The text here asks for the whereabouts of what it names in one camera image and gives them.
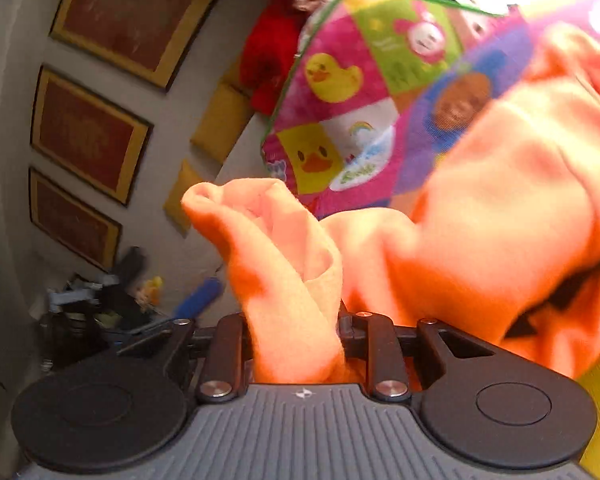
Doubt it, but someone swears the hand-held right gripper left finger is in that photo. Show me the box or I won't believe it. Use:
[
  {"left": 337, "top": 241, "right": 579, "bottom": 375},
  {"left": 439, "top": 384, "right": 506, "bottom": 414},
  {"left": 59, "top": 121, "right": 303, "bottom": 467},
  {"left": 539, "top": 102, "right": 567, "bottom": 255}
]
[{"left": 116, "top": 312, "right": 254, "bottom": 404}]

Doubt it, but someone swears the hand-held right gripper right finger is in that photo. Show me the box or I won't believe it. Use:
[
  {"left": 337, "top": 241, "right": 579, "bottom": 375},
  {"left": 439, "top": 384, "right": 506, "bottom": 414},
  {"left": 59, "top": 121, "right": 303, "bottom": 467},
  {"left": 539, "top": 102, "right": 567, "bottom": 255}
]
[{"left": 337, "top": 311, "right": 496, "bottom": 404}]

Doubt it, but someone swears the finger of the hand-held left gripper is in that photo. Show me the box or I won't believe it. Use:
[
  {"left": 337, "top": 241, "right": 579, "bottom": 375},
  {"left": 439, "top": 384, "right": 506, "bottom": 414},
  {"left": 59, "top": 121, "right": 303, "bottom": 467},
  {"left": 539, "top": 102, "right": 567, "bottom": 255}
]
[
  {"left": 113, "top": 247, "right": 147, "bottom": 287},
  {"left": 130, "top": 277, "right": 224, "bottom": 336}
]

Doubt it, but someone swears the orange fleece garment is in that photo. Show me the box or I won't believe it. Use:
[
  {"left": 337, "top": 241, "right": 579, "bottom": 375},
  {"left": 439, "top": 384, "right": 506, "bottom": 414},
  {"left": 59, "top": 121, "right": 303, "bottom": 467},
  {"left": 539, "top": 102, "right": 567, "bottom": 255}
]
[{"left": 180, "top": 22, "right": 600, "bottom": 386}]

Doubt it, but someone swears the small yellow toy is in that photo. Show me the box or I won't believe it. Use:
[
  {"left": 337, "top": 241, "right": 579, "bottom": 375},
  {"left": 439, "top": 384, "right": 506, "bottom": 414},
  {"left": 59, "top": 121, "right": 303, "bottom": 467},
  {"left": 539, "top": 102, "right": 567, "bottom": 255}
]
[{"left": 136, "top": 276, "right": 164, "bottom": 307}]

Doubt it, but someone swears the colourful printed blanket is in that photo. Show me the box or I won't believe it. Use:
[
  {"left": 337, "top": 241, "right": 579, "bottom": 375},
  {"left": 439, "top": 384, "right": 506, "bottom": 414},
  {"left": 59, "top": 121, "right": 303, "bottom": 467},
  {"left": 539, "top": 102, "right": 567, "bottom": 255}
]
[{"left": 260, "top": 0, "right": 600, "bottom": 221}]

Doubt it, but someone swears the large gold framed red picture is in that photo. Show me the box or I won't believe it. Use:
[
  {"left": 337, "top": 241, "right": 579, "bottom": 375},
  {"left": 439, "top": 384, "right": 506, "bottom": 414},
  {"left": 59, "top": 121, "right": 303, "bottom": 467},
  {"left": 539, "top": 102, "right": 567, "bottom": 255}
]
[{"left": 50, "top": 0, "right": 227, "bottom": 92}]

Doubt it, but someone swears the red plush cloth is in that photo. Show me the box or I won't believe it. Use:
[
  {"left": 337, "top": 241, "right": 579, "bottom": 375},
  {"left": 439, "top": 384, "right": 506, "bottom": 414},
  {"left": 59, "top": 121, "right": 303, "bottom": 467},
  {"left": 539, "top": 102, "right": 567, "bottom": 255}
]
[{"left": 239, "top": 0, "right": 312, "bottom": 116}]

